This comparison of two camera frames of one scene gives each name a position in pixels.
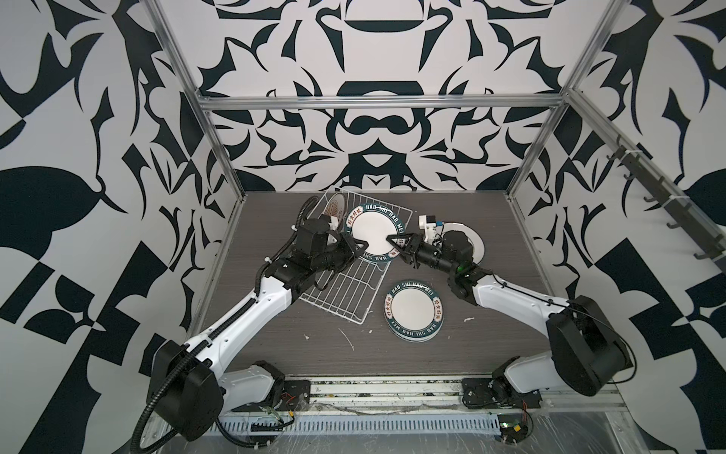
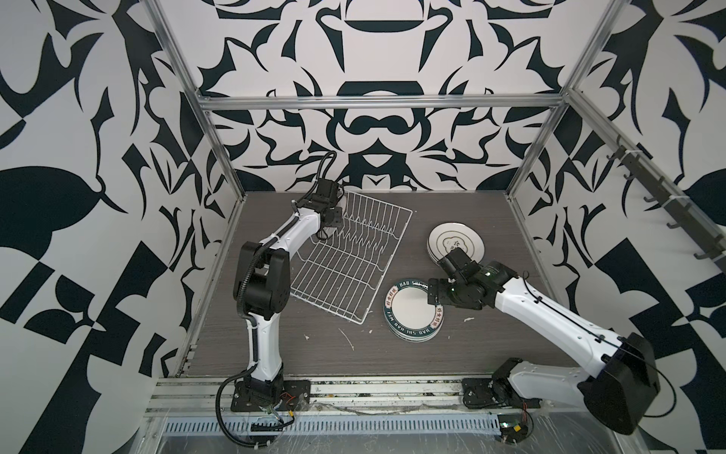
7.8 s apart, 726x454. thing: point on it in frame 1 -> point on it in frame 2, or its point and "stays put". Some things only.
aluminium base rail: (344, 394) stays put
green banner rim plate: (373, 224) -> (406, 308)
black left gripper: (345, 245) -> (337, 217)
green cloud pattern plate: (474, 238) stays put
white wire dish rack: (377, 225) stays put
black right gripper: (412, 250) -> (438, 296)
